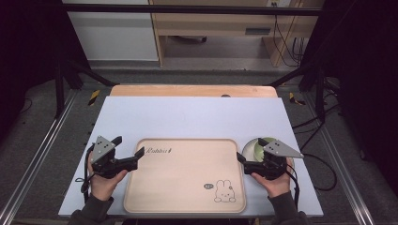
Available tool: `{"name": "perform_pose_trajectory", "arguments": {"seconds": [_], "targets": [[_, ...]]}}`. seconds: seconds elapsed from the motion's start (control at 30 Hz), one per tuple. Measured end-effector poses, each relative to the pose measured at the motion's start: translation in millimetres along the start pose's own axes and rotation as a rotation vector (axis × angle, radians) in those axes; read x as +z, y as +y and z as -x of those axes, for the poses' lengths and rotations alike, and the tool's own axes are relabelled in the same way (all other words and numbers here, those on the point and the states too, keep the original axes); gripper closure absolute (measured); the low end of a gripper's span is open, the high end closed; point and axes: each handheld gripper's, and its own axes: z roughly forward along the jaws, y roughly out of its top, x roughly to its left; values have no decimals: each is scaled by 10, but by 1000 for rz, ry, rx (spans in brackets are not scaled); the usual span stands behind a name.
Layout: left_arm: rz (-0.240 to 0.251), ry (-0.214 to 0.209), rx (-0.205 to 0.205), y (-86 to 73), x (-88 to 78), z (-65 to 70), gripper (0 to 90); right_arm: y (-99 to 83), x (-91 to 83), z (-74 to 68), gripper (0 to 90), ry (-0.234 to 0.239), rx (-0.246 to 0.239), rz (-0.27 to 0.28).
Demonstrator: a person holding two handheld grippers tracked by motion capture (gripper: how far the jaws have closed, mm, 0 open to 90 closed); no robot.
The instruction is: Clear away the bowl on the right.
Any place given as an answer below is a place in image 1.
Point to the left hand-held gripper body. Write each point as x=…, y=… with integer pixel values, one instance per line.
x=101, y=149

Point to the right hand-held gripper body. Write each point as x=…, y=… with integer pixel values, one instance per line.
x=277, y=150

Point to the green bowl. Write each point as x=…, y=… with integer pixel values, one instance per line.
x=259, y=151

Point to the pale round plate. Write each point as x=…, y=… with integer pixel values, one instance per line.
x=248, y=151

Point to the wooden tray with rabbit print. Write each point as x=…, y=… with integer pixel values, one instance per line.
x=184, y=181

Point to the person's right hand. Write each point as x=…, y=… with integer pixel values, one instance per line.
x=277, y=187

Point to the person's left hand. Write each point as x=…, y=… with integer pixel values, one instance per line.
x=103, y=187

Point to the yellow black striped tape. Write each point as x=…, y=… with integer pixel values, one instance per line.
x=94, y=97
x=294, y=98

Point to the black metal stand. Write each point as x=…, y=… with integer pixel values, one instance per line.
x=319, y=93
x=59, y=90

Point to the wooden table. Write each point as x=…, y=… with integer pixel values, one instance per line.
x=187, y=90

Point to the white cabinet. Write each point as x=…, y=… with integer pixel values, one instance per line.
x=115, y=34

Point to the black curtain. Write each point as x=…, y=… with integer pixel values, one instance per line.
x=28, y=47
x=366, y=78

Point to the wooden desk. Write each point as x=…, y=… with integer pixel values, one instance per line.
x=219, y=25

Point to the black metal crossbar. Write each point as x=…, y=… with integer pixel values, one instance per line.
x=187, y=9

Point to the aluminium floor rail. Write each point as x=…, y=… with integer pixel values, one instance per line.
x=341, y=162
x=37, y=150

